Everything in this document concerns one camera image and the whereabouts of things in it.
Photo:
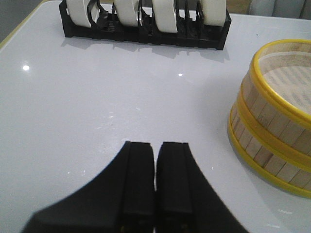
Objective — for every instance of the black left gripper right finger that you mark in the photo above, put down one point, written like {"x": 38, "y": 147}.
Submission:
{"x": 186, "y": 202}

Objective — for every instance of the right grey chair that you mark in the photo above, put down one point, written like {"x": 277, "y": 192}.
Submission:
{"x": 281, "y": 8}

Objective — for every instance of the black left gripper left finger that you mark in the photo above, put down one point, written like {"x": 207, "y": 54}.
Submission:
{"x": 121, "y": 199}

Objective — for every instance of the bamboo steamer drawer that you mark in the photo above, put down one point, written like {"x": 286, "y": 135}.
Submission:
{"x": 272, "y": 113}
{"x": 273, "y": 159}

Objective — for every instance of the black bowl rack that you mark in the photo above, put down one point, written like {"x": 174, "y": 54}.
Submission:
{"x": 103, "y": 24}

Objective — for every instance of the white bowl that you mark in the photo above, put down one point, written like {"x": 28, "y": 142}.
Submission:
{"x": 78, "y": 12}
{"x": 127, "y": 12}
{"x": 165, "y": 15}
{"x": 214, "y": 12}

